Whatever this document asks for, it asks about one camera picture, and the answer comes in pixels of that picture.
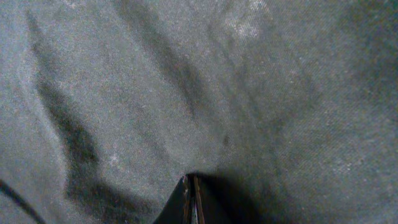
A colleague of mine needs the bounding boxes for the black shorts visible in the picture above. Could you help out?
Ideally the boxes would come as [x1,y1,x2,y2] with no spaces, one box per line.
[1,1,397,223]

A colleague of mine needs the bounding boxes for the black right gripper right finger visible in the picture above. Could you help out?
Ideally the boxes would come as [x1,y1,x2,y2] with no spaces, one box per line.
[193,174,249,224]

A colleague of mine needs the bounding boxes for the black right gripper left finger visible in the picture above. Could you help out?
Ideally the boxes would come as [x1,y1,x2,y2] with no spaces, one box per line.
[154,175,192,224]

